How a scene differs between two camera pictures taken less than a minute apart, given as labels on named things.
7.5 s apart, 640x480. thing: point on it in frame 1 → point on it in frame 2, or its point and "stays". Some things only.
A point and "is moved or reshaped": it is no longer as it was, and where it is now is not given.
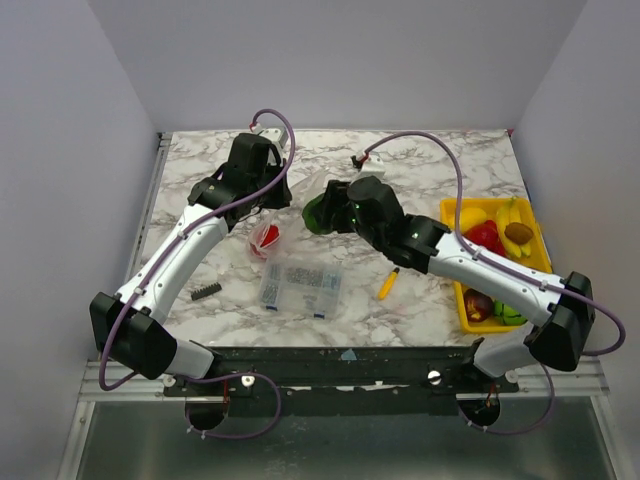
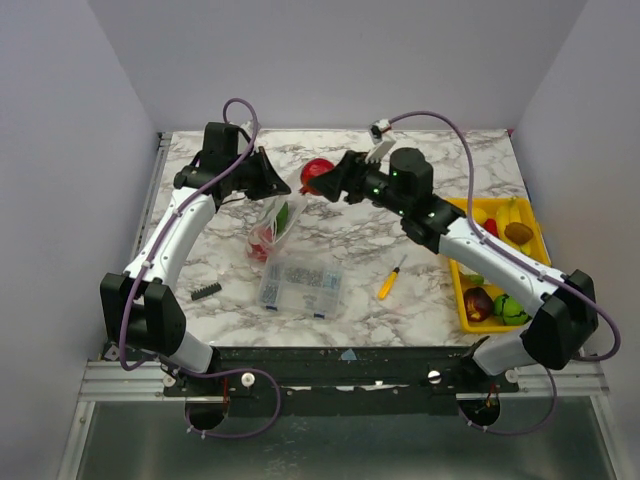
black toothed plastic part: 204,292 stays
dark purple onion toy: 478,306 stays
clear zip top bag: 282,227 is moved or reshaped
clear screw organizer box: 306,288 stays
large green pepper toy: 311,212 → 281,218
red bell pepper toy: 270,235 stays
